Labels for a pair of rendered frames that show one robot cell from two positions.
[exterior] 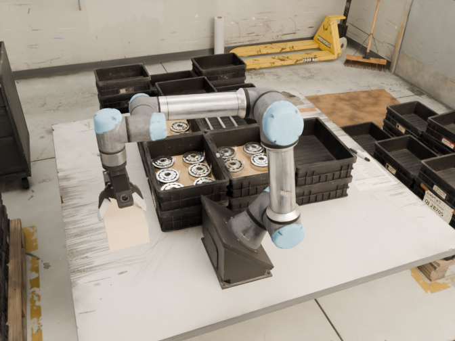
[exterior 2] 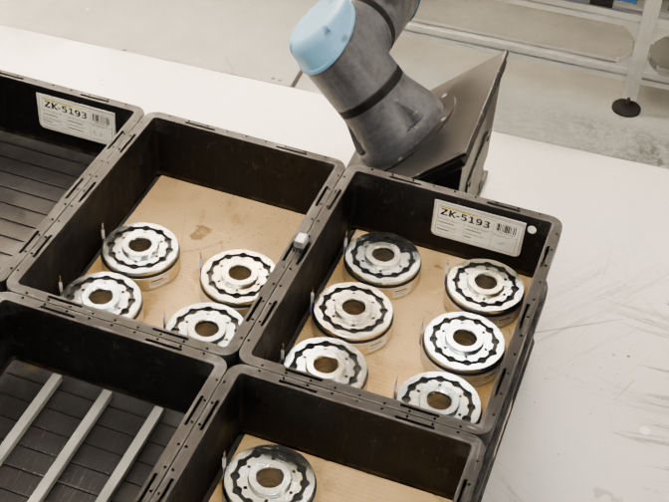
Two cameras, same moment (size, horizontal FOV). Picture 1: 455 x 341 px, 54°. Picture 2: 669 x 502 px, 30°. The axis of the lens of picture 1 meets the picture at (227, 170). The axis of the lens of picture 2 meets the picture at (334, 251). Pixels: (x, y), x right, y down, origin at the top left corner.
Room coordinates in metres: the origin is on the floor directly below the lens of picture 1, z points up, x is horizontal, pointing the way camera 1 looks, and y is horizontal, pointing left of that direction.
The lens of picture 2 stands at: (2.57, 0.76, 1.96)
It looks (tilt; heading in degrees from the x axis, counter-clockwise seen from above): 42 degrees down; 215
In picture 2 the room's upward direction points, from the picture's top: 4 degrees clockwise
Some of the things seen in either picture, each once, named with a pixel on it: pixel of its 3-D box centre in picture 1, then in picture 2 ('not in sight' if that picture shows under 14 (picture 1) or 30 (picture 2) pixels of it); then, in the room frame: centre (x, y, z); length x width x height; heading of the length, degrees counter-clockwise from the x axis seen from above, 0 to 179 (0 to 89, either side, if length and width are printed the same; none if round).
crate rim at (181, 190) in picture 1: (183, 162); (410, 291); (1.61, 0.19, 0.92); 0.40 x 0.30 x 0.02; 18
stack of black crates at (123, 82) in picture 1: (124, 99); not in sight; (3.26, 0.85, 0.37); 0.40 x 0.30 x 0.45; 112
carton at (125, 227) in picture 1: (124, 220); not in sight; (1.04, 0.32, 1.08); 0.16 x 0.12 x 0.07; 22
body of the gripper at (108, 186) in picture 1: (116, 176); not in sight; (1.06, 0.33, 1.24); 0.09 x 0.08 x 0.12; 22
